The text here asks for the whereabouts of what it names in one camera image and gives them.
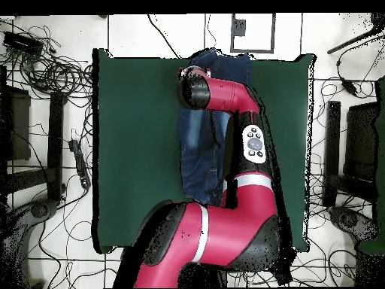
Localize black slanted crossbar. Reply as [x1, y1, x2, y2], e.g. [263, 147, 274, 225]
[5, 167, 50, 193]

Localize black box device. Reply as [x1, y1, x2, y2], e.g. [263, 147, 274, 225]
[2, 30, 45, 56]

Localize black floor cable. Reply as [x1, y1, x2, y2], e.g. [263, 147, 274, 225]
[146, 14, 182, 59]

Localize black cable tangle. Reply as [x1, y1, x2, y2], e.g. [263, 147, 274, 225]
[0, 25, 94, 100]

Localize blue denim jeans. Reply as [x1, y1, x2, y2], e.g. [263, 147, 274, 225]
[177, 47, 253, 207]

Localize dark green table cloth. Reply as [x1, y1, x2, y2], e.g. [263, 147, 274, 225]
[91, 47, 317, 255]

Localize dark flat panel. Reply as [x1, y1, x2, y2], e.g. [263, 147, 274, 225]
[0, 85, 32, 162]
[344, 102, 380, 183]

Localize green cloth sheet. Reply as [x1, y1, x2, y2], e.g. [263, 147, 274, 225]
[357, 78, 385, 257]

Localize grey rectangular floor frame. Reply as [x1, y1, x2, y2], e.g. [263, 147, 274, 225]
[230, 13, 277, 54]

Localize black power strip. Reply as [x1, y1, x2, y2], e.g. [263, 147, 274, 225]
[68, 138, 92, 190]

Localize black upright bar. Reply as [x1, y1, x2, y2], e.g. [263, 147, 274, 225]
[47, 91, 66, 202]
[325, 100, 342, 208]

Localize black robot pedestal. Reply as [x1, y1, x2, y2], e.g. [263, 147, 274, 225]
[177, 263, 229, 288]

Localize grey floor plate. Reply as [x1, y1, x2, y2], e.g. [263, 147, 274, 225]
[231, 18, 247, 38]

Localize black tripod leg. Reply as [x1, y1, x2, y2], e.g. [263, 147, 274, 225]
[326, 13, 385, 56]

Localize black stand base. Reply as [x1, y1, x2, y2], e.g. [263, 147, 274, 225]
[329, 205, 380, 242]
[0, 198, 59, 288]

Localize black power adapter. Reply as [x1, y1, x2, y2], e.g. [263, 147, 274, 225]
[340, 77, 359, 98]

